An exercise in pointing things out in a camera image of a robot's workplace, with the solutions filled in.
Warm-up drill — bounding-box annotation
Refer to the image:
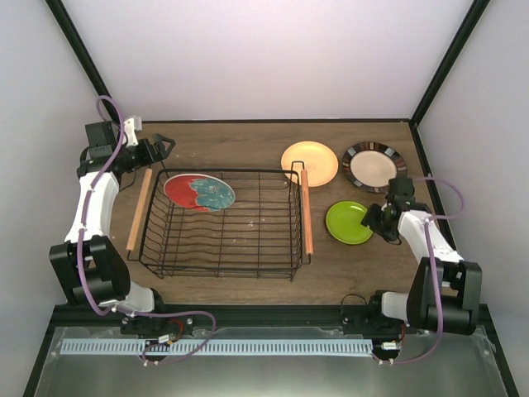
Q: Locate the lime green plate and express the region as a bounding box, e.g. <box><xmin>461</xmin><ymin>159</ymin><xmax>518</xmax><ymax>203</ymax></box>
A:
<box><xmin>325</xmin><ymin>200</ymin><xmax>373</xmax><ymax>245</ymax></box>

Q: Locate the black rimmed cream plate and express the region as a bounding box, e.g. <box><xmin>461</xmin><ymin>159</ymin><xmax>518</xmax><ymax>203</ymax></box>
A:
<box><xmin>341</xmin><ymin>141</ymin><xmax>407</xmax><ymax>194</ymax></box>

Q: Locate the yellow orange plate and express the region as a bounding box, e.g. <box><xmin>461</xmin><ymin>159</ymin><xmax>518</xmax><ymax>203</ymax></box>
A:
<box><xmin>280</xmin><ymin>141</ymin><xmax>338</xmax><ymax>187</ymax></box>

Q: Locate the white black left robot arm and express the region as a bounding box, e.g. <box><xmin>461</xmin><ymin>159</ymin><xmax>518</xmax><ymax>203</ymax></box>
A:
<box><xmin>49</xmin><ymin>116</ymin><xmax>175</xmax><ymax>334</ymax></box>

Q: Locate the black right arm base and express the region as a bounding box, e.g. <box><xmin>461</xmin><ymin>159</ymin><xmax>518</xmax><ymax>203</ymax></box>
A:
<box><xmin>340</xmin><ymin>290</ymin><xmax>409</xmax><ymax>365</ymax></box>

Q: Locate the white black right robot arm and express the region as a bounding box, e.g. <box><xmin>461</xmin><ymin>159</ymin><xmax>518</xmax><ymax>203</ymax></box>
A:
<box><xmin>361</xmin><ymin>177</ymin><xmax>482</xmax><ymax>335</ymax></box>

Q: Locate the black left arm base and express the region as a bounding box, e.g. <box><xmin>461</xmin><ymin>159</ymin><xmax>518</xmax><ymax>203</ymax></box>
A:
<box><xmin>120</xmin><ymin>315</ymin><xmax>194</xmax><ymax>338</ymax></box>

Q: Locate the red teal patterned plate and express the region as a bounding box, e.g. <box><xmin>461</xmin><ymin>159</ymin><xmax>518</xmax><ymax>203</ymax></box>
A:
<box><xmin>164</xmin><ymin>173</ymin><xmax>236</xmax><ymax>213</ymax></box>

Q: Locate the clear plastic sheet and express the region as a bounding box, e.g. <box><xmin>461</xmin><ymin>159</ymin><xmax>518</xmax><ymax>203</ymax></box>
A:
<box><xmin>35</xmin><ymin>328</ymin><xmax>508</xmax><ymax>396</ymax></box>

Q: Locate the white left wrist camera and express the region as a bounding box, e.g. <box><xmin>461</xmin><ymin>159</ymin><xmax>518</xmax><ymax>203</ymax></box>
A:
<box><xmin>123</xmin><ymin>116</ymin><xmax>142</xmax><ymax>147</ymax></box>

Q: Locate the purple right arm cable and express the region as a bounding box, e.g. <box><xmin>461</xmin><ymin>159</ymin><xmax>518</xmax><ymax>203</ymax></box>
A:
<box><xmin>388</xmin><ymin>176</ymin><xmax>465</xmax><ymax>366</ymax></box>

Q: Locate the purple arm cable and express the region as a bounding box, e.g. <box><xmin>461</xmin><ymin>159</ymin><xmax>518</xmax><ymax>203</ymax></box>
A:
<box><xmin>388</xmin><ymin>176</ymin><xmax>465</xmax><ymax>366</ymax></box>
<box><xmin>95</xmin><ymin>95</ymin><xmax>218</xmax><ymax>367</ymax></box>

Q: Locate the left wooden rack handle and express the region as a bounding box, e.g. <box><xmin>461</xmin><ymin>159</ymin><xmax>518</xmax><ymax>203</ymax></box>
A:
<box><xmin>126</xmin><ymin>168</ymin><xmax>153</xmax><ymax>251</ymax></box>

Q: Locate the wooden rack handle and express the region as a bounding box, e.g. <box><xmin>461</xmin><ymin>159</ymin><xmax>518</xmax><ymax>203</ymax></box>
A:
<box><xmin>301</xmin><ymin>169</ymin><xmax>314</xmax><ymax>255</ymax></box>
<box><xmin>126</xmin><ymin>168</ymin><xmax>153</xmax><ymax>251</ymax></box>

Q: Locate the right wooden rack handle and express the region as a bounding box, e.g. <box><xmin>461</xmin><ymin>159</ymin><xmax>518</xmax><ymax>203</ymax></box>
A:
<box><xmin>301</xmin><ymin>169</ymin><xmax>314</xmax><ymax>255</ymax></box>

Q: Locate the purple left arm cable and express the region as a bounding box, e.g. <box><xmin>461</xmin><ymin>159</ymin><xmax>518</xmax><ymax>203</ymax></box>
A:
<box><xmin>95</xmin><ymin>95</ymin><xmax>218</xmax><ymax>367</ymax></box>

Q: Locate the black aluminium frame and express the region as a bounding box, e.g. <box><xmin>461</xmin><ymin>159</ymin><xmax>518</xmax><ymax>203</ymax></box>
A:
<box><xmin>24</xmin><ymin>1</ymin><xmax>518</xmax><ymax>396</ymax></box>

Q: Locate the black wire dish rack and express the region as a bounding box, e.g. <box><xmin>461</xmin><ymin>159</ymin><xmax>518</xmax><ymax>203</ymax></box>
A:
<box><xmin>135</xmin><ymin>168</ymin><xmax>312</xmax><ymax>280</ymax></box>

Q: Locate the light blue slotted cable duct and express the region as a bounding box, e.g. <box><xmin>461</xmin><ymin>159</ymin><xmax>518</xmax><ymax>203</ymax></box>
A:
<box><xmin>60</xmin><ymin>338</ymin><xmax>373</xmax><ymax>357</ymax></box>

